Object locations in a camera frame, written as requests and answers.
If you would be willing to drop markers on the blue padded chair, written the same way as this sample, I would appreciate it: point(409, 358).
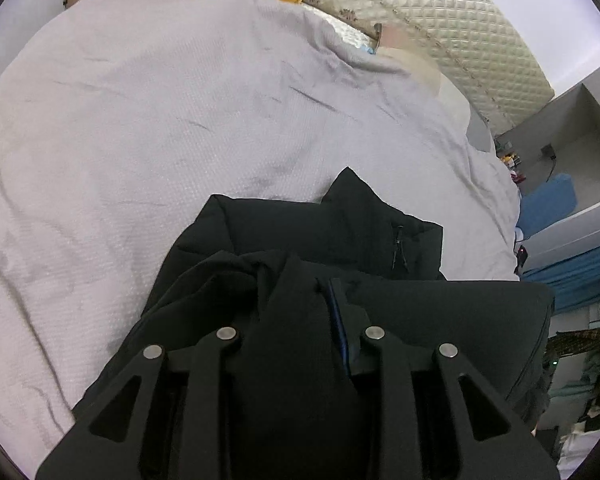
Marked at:
point(547, 207)

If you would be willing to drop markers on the group of cosmetic bottles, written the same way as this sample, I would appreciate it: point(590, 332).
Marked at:
point(511, 162)

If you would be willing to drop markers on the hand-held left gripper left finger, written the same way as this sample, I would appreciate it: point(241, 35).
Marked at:
point(220, 350)

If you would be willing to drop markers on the grey wardrobe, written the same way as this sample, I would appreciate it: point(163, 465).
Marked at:
point(580, 160)

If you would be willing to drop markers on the plaid scarf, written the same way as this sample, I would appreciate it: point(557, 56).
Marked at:
point(585, 340)

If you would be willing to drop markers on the blue curtain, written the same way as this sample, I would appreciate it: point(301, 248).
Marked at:
point(575, 275)

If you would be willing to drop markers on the floral white mattress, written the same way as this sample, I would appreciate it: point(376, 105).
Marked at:
point(345, 30)

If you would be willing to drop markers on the beige and grey pillow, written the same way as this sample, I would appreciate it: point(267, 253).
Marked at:
point(430, 75)

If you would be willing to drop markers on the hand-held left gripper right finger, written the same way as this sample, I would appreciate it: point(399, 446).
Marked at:
point(339, 320)

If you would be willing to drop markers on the bed with grey cover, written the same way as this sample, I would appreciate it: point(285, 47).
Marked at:
point(130, 135)

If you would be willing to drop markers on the black wall plug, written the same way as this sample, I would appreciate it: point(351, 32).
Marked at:
point(548, 151)

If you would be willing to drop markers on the black puffer jacket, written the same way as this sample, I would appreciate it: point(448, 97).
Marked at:
point(290, 240)

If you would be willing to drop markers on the quilted cream headboard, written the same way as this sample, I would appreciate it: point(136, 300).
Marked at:
point(455, 25)

